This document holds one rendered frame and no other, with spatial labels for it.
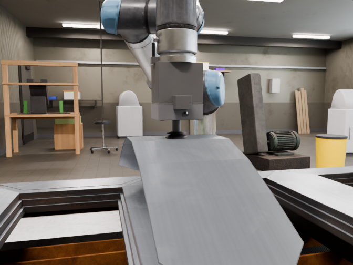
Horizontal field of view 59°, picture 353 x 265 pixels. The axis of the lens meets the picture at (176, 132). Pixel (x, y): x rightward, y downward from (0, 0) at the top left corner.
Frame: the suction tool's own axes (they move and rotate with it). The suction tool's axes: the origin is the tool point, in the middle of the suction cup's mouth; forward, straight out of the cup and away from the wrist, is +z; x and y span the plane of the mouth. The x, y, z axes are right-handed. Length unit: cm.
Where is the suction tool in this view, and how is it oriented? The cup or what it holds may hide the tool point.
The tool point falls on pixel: (176, 143)
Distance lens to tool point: 59.8
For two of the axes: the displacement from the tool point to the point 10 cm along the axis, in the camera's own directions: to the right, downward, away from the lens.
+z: 0.0, 9.9, 1.0
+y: 9.6, -0.3, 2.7
